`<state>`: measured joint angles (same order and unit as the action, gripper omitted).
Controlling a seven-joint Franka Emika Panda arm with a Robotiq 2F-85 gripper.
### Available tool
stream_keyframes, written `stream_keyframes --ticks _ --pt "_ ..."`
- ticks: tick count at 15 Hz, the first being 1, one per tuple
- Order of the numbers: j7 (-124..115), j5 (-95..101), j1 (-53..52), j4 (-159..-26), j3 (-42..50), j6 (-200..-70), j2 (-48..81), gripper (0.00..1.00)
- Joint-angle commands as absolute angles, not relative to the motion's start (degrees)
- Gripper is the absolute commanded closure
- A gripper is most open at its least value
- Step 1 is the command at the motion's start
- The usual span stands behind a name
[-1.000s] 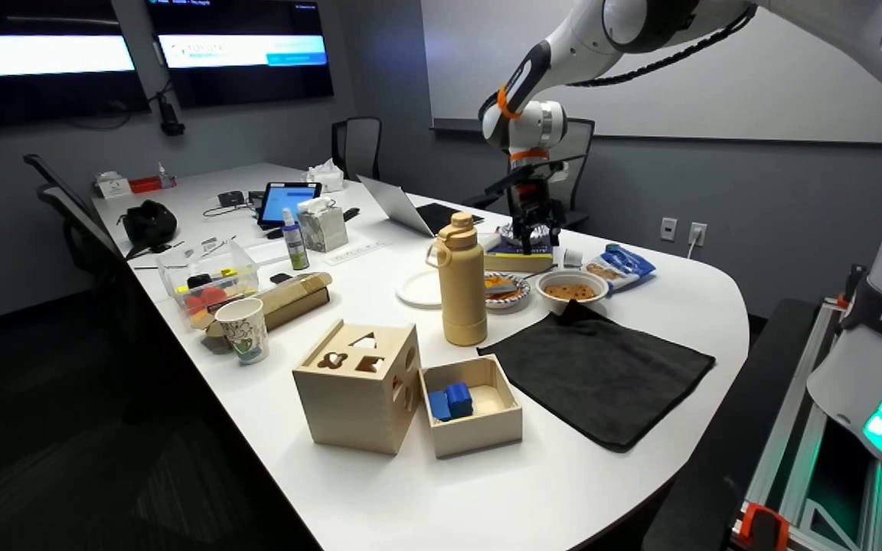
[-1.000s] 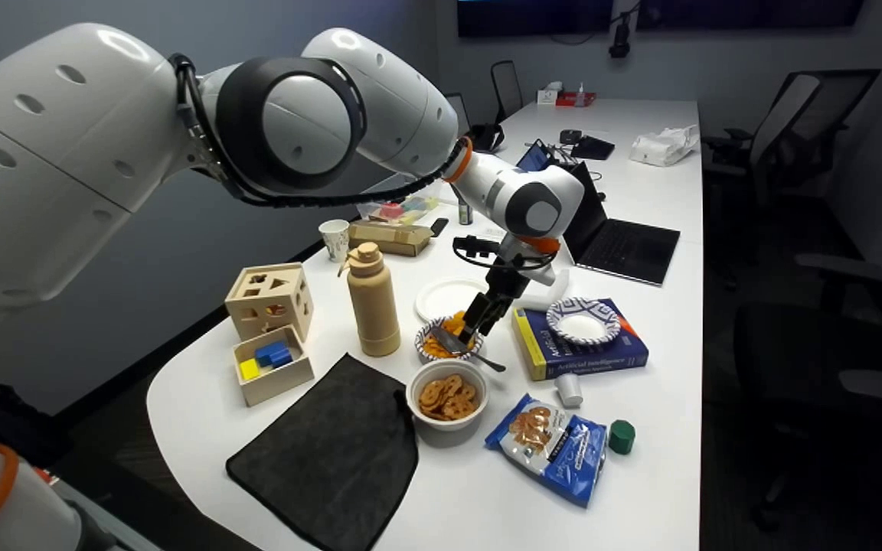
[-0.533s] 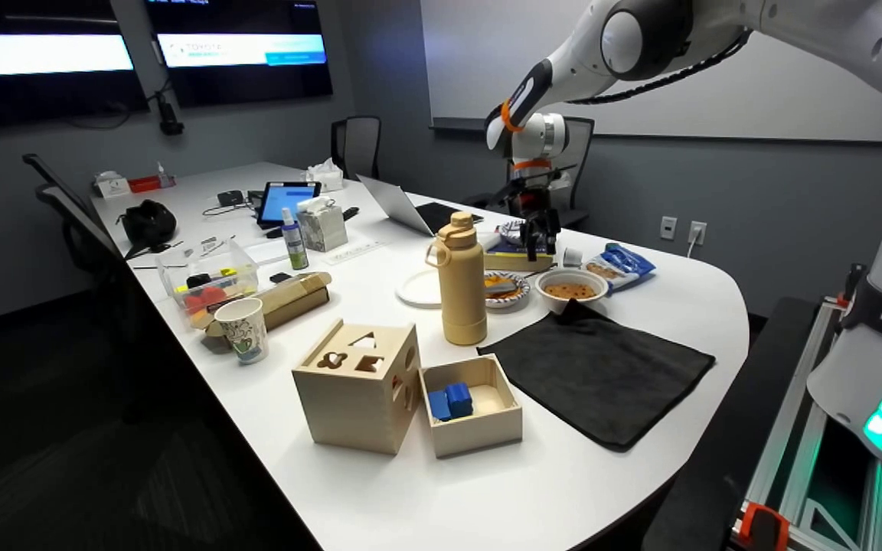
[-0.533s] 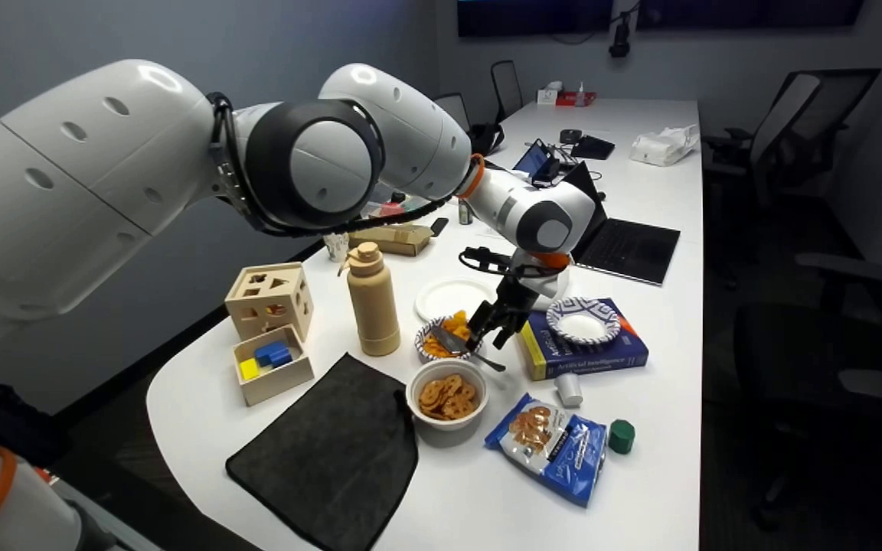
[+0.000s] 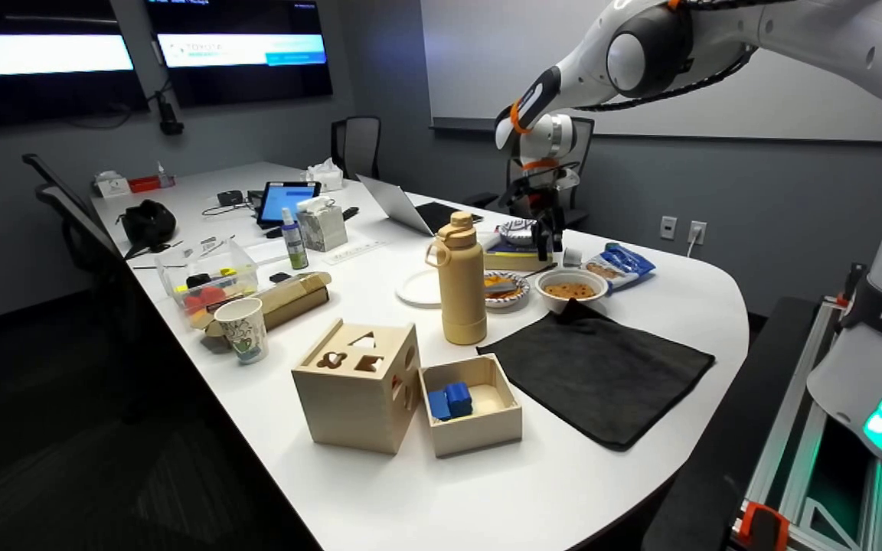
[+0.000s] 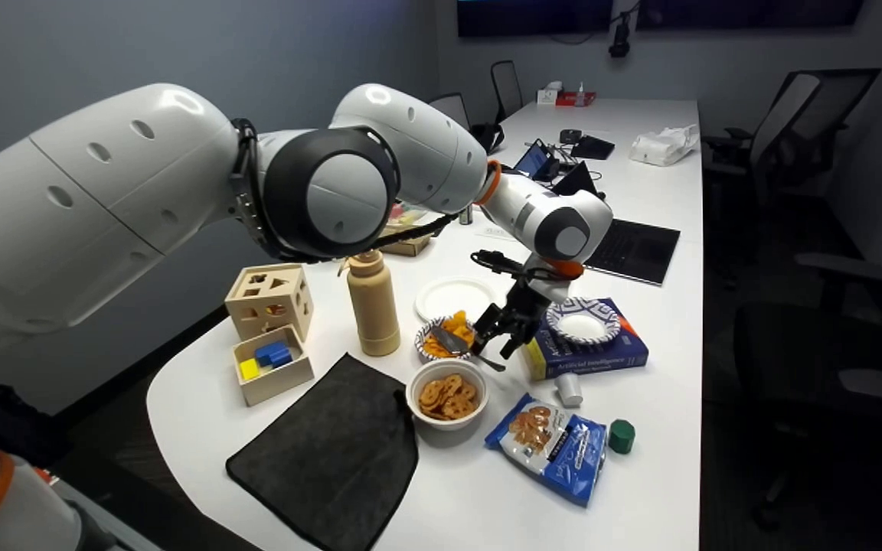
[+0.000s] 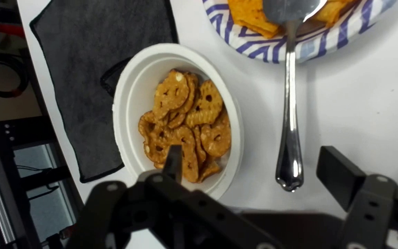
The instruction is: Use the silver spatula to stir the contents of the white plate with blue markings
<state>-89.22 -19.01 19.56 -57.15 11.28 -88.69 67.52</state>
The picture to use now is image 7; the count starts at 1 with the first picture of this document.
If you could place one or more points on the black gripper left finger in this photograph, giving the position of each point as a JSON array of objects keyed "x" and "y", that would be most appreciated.
[{"x": 171, "y": 208}]

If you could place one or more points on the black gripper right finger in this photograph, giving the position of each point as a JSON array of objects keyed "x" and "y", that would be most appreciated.
[{"x": 345, "y": 180}]

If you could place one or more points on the white plate with blue marking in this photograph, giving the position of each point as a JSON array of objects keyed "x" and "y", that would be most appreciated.
[{"x": 254, "y": 46}]

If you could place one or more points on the brown pretzel crisps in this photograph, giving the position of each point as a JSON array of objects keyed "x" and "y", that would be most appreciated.
[{"x": 185, "y": 125}]

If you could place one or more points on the white bowl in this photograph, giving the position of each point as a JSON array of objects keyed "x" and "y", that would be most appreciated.
[{"x": 131, "y": 92}]

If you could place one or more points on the dark grey cloth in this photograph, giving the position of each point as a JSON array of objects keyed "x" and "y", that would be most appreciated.
[{"x": 88, "y": 70}]

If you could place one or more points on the orange chips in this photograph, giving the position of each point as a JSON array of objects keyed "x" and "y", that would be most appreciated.
[{"x": 249, "y": 19}]

